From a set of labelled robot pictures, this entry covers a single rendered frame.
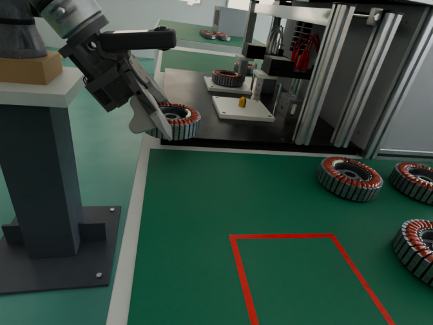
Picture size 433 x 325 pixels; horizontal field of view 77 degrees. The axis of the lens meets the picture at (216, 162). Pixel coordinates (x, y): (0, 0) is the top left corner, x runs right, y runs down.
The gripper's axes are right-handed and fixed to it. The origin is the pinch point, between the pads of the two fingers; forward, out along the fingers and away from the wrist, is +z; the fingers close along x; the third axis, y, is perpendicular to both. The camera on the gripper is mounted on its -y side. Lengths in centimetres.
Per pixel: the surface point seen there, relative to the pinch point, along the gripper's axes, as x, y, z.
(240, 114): -16.2, -11.7, 14.3
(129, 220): 19.7, 8.8, 1.4
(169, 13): -495, 4, 17
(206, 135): -4.6, -2.9, 8.6
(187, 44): -180, -4, 20
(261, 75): -20.1, -21.5, 9.8
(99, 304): -15, 69, 51
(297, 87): -22.4, -29.1, 19.4
